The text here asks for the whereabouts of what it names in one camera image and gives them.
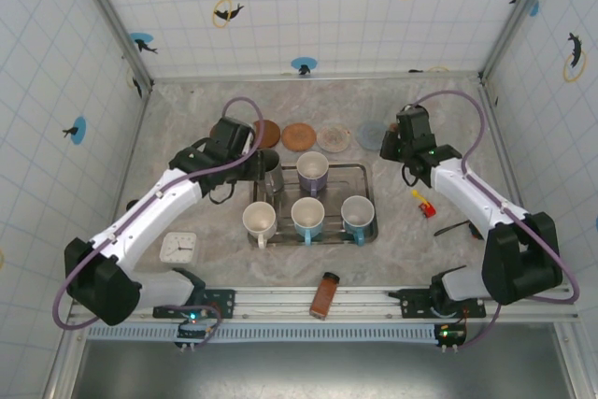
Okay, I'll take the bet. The tall grey mug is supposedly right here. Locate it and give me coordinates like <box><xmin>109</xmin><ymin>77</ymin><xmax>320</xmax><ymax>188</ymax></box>
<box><xmin>255</xmin><ymin>149</ymin><xmax>285</xmax><ymax>197</ymax></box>

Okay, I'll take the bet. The light brown cork coaster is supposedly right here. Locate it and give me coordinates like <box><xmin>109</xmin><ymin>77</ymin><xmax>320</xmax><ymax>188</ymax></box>
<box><xmin>280</xmin><ymin>122</ymin><xmax>317</xmax><ymax>152</ymax></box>

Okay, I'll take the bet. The purple mug white inside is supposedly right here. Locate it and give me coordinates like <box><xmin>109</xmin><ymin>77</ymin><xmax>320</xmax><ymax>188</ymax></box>
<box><xmin>295</xmin><ymin>151</ymin><xmax>331</xmax><ymax>197</ymax></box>

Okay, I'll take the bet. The blue floral mug white inside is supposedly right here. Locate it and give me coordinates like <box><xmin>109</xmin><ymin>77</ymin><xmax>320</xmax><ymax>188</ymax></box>
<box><xmin>340</xmin><ymin>195</ymin><xmax>375</xmax><ymax>247</ymax></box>

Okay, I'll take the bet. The plain brown wooden coaster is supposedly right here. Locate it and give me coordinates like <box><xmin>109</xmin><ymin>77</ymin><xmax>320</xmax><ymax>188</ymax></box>
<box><xmin>251</xmin><ymin>119</ymin><xmax>281</xmax><ymax>149</ymax></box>

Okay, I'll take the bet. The translucent blue coaster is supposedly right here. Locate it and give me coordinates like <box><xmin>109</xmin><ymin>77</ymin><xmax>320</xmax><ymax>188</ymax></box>
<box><xmin>355</xmin><ymin>121</ymin><xmax>387</xmax><ymax>150</ymax></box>

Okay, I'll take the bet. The pale patterned fabric coaster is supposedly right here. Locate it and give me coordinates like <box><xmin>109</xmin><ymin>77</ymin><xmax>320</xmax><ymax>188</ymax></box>
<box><xmin>316</xmin><ymin>123</ymin><xmax>350</xmax><ymax>153</ymax></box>

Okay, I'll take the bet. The red yellow toy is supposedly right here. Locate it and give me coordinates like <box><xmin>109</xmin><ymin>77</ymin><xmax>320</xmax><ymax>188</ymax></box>
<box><xmin>410</xmin><ymin>189</ymin><xmax>436</xmax><ymax>220</ymax></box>

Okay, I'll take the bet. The stainless steel tray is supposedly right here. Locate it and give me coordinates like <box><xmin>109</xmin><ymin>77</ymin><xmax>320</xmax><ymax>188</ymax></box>
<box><xmin>247</xmin><ymin>163</ymin><xmax>378</xmax><ymax>249</ymax></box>

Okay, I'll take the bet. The black pen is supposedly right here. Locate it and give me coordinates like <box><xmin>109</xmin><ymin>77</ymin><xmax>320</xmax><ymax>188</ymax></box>
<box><xmin>433</xmin><ymin>220</ymin><xmax>471</xmax><ymax>237</ymax></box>

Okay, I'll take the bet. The white square clock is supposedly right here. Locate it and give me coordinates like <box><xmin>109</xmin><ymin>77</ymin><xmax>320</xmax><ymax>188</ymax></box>
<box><xmin>159</xmin><ymin>230</ymin><xmax>197</xmax><ymax>264</ymax></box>

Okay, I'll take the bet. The seal blue circle sticker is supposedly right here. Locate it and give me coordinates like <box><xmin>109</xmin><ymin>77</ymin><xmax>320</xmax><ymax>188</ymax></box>
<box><xmin>291</xmin><ymin>56</ymin><xmax>319</xmax><ymax>77</ymax></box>

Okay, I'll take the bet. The spice jar black lid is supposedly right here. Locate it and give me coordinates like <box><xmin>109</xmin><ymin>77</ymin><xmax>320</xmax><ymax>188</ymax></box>
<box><xmin>309</xmin><ymin>271</ymin><xmax>341</xmax><ymax>321</ymax></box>

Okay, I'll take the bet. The fish blue oval sticker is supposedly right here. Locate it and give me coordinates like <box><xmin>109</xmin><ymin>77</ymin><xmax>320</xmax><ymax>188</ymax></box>
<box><xmin>63</xmin><ymin>116</ymin><xmax>88</xmax><ymax>146</ymax></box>

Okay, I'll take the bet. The shark blue circle sticker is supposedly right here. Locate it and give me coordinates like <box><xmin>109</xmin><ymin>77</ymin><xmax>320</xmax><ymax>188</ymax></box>
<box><xmin>129</xmin><ymin>32</ymin><xmax>159</xmax><ymax>55</ymax></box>

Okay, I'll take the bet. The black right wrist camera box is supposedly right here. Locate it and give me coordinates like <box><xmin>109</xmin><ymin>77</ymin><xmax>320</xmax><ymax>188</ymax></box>
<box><xmin>395</xmin><ymin>104</ymin><xmax>431</xmax><ymax>138</ymax></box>

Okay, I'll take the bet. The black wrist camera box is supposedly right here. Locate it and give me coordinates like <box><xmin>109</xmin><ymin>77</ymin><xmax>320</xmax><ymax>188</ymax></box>
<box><xmin>395</xmin><ymin>104</ymin><xmax>431</xmax><ymax>138</ymax></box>
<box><xmin>212</xmin><ymin>117</ymin><xmax>256</xmax><ymax>157</ymax></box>

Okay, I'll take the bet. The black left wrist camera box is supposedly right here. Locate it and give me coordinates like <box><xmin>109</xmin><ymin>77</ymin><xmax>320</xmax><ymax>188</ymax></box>
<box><xmin>212</xmin><ymin>117</ymin><xmax>256</xmax><ymax>157</ymax></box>

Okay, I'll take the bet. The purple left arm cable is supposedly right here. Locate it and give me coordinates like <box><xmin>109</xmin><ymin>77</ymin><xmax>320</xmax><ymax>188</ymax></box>
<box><xmin>51</xmin><ymin>96</ymin><xmax>268</xmax><ymax>349</ymax></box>

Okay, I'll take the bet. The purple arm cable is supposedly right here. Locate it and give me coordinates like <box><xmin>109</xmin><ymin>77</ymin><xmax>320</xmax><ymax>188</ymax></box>
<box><xmin>51</xmin><ymin>96</ymin><xmax>268</xmax><ymax>349</ymax></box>
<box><xmin>410</xmin><ymin>89</ymin><xmax>580</xmax><ymax>351</ymax></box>

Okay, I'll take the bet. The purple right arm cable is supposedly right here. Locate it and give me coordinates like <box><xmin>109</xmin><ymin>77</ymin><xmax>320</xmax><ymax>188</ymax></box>
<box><xmin>410</xmin><ymin>89</ymin><xmax>580</xmax><ymax>351</ymax></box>

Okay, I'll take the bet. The aluminium back rail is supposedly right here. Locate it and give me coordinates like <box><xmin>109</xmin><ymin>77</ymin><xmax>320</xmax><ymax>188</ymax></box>
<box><xmin>149</xmin><ymin>70</ymin><xmax>482</xmax><ymax>85</ymax></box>

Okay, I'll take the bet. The aluminium side rail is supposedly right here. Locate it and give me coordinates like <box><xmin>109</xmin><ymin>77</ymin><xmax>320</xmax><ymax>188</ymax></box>
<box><xmin>478</xmin><ymin>78</ymin><xmax>548</xmax><ymax>284</ymax></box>
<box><xmin>95</xmin><ymin>88</ymin><xmax>153</xmax><ymax>286</ymax></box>

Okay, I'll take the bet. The black fish yellow ring sticker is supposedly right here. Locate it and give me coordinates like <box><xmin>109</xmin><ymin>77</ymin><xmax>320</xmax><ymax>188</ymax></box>
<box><xmin>125</xmin><ymin>66</ymin><xmax>144</xmax><ymax>99</ymax></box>

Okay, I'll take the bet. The aluminium front rail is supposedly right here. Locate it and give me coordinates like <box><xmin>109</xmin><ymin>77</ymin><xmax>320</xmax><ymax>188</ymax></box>
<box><xmin>69</xmin><ymin>282</ymin><xmax>578</xmax><ymax>324</ymax></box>

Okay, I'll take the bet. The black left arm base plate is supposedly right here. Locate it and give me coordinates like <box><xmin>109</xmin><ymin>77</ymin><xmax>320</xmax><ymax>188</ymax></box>
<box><xmin>152</xmin><ymin>287</ymin><xmax>236</xmax><ymax>321</ymax></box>

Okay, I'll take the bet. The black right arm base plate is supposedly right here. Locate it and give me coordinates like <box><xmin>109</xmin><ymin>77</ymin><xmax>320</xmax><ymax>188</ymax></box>
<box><xmin>388</xmin><ymin>287</ymin><xmax>487</xmax><ymax>321</ymax></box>

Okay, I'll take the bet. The small dolphin yellow ring sticker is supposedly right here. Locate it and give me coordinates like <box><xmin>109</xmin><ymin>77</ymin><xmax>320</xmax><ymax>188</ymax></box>
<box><xmin>212</xmin><ymin>0</ymin><xmax>245</xmax><ymax>29</ymax></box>

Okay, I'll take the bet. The white slotted cable duct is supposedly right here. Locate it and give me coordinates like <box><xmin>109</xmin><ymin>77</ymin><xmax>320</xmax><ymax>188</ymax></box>
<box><xmin>86</xmin><ymin>322</ymin><xmax>440</xmax><ymax>342</ymax></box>

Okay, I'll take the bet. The aluminium frame post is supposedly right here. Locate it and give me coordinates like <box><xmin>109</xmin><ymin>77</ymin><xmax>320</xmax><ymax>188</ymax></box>
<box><xmin>67</xmin><ymin>0</ymin><xmax>155</xmax><ymax>94</ymax></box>
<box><xmin>478</xmin><ymin>0</ymin><xmax>560</xmax><ymax>85</ymax></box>

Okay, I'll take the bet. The upright dolphin yellow ring sticker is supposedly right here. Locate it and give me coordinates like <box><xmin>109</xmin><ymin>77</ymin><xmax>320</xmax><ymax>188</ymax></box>
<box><xmin>562</xmin><ymin>32</ymin><xmax>589</xmax><ymax>83</ymax></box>

